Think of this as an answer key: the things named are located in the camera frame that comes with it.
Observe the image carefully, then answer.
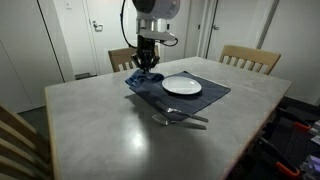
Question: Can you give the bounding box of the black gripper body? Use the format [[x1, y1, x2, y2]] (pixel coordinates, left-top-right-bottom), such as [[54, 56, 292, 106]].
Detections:
[[136, 34, 156, 59]]

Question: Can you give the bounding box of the blue microfiber towel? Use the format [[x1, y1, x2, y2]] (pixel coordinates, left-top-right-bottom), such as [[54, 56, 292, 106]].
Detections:
[[124, 68, 165, 89]]

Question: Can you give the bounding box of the white door with lever handle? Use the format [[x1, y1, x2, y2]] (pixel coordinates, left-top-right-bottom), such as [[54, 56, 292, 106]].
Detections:
[[83, 0, 144, 76]]

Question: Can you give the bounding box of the dark blue fabric placemat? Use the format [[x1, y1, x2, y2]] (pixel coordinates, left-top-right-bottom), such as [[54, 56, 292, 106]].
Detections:
[[128, 70, 232, 122]]

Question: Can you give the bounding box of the white door with small handle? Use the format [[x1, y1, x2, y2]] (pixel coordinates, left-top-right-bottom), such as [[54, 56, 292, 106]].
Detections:
[[206, 0, 268, 63]]

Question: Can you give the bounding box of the orange handled clamp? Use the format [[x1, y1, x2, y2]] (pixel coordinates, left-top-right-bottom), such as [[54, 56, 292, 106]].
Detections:
[[292, 121, 313, 134], [275, 161, 301, 178]]

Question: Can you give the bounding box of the white round plate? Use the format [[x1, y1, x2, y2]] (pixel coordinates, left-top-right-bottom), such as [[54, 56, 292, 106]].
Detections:
[[161, 75, 203, 96]]

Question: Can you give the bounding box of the dark brown wooden chair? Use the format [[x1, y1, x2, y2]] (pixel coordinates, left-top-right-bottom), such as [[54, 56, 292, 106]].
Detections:
[[107, 45, 160, 73]]

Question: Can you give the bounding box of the narrow white door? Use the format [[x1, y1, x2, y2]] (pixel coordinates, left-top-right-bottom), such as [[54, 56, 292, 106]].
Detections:
[[164, 0, 193, 63]]

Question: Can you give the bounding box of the silver lever door handle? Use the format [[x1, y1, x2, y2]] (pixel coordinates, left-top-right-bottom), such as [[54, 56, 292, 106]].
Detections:
[[92, 20, 104, 33]]

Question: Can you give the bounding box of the light tan wooden chair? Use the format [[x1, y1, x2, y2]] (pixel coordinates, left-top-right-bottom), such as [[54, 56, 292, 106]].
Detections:
[[218, 44, 282, 76]]

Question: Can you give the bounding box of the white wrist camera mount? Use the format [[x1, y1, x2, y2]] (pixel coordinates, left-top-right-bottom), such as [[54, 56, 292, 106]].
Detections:
[[135, 27, 177, 43]]

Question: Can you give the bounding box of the slatted brown wooden chair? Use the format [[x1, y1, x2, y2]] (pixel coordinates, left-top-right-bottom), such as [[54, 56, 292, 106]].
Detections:
[[0, 103, 53, 180]]

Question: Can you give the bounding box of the silver metal fork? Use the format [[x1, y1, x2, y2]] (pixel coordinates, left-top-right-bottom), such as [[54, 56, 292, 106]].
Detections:
[[155, 101, 210, 123]]

